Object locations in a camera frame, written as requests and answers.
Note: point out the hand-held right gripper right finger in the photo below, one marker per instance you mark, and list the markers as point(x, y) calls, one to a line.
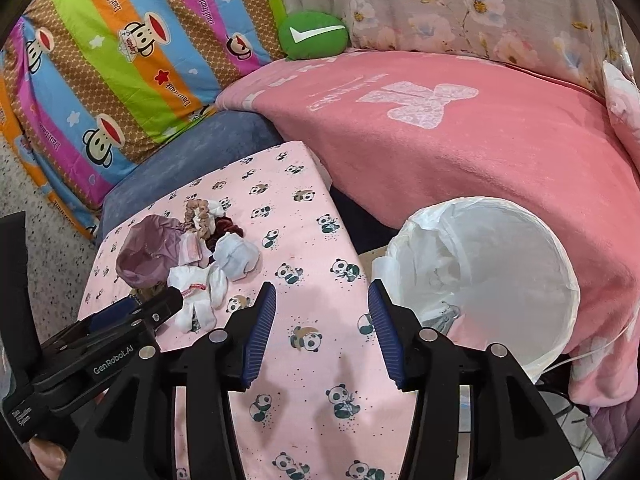
point(385, 330)

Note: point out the white sock red stripe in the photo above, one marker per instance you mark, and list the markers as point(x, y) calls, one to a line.
point(195, 300)

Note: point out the dark red scrunchie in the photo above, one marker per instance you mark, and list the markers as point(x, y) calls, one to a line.
point(225, 227)

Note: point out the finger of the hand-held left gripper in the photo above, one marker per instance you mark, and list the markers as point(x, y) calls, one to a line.
point(167, 300)
point(120, 310)

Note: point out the pink and white packet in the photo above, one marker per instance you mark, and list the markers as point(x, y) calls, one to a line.
point(191, 250)

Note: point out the person's left hand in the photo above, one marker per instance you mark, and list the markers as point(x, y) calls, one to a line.
point(47, 460)

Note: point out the floral beige quilt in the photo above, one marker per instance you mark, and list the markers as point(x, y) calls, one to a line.
point(425, 0)

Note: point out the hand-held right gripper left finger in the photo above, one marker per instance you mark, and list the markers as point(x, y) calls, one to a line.
point(257, 330)

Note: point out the brown item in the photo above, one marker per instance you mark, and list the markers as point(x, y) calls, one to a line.
point(145, 292)

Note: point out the pink panda print cloth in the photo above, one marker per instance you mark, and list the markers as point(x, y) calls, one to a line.
point(300, 260)

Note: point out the blue-grey velvet cushion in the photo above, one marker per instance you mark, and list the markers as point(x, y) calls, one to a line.
point(200, 140)

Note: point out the white pink plush pillow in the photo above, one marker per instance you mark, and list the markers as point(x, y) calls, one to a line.
point(622, 105)

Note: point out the beige satin scrunchie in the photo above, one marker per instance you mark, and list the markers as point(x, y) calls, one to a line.
point(210, 212)

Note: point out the light pink plush blanket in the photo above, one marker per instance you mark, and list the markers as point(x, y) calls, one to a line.
point(610, 375)

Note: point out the grey crumpled wrapper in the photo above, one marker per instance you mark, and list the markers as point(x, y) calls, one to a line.
point(445, 317)

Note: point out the striped monkey print pillow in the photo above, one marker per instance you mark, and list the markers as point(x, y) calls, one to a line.
point(150, 60)
point(50, 180)

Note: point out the pink blanket with bow print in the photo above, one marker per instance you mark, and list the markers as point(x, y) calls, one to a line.
point(450, 160)

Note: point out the purple plastic cap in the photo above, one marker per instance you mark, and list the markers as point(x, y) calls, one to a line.
point(150, 250)

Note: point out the white plastic bin liner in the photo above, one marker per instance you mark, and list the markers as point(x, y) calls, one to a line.
point(425, 240)

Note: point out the green cushion white check mark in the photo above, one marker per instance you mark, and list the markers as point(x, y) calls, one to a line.
point(312, 42)

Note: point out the white round trash bin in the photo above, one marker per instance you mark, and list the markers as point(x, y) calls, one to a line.
point(500, 270)

